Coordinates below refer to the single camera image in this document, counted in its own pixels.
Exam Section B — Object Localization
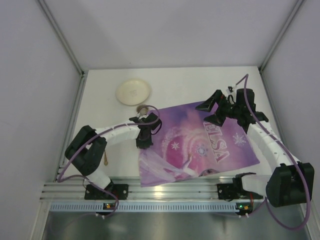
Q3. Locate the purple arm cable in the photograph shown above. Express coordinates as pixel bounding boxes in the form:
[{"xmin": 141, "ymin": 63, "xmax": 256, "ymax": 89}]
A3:
[
  {"xmin": 56, "ymin": 104, "xmax": 161, "ymax": 213},
  {"xmin": 226, "ymin": 73, "xmax": 312, "ymax": 230}
]

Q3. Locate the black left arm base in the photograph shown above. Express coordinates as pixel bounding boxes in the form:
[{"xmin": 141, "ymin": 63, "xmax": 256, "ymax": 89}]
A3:
[{"xmin": 84, "ymin": 183, "xmax": 129, "ymax": 200}]

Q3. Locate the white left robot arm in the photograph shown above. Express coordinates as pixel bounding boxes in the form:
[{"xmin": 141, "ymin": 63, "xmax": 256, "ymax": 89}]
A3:
[{"xmin": 64, "ymin": 112, "xmax": 162, "ymax": 191}]

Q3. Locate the small metal cup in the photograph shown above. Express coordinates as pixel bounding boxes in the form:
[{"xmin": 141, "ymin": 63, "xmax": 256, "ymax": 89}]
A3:
[{"xmin": 136, "ymin": 104, "xmax": 149, "ymax": 116}]

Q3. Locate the gold spoon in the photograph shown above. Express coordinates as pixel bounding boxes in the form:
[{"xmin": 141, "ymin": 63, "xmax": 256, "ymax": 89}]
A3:
[{"xmin": 103, "ymin": 151, "xmax": 109, "ymax": 166}]

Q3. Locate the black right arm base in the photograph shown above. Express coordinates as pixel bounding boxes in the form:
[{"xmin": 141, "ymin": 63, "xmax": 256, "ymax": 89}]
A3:
[{"xmin": 216, "ymin": 183, "xmax": 250, "ymax": 202}]

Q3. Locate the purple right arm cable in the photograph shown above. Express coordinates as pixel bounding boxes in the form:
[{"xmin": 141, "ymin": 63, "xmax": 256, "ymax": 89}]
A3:
[{"xmin": 226, "ymin": 73, "xmax": 312, "ymax": 230}]

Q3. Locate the purple Elsa placemat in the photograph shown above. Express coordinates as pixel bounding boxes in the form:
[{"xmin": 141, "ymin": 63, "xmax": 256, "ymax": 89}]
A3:
[{"xmin": 138, "ymin": 102, "xmax": 260, "ymax": 187}]

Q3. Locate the aluminium mounting rail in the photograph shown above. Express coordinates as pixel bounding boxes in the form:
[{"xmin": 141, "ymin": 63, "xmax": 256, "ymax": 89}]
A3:
[{"xmin": 39, "ymin": 176, "xmax": 271, "ymax": 201}]

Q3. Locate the cream round plate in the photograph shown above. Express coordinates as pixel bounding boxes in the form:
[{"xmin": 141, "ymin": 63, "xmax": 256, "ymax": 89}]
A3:
[{"xmin": 115, "ymin": 78, "xmax": 151, "ymax": 106}]

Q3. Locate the white slotted cable duct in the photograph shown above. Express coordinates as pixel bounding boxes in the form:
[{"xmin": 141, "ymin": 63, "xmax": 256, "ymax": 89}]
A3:
[{"xmin": 50, "ymin": 202, "xmax": 252, "ymax": 213}]

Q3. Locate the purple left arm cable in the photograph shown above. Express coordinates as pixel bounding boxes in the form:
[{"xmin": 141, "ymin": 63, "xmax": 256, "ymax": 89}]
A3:
[{"xmin": 56, "ymin": 104, "xmax": 161, "ymax": 213}]

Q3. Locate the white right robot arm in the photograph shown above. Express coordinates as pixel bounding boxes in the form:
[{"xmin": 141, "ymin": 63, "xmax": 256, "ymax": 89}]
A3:
[{"xmin": 196, "ymin": 88, "xmax": 315, "ymax": 208}]

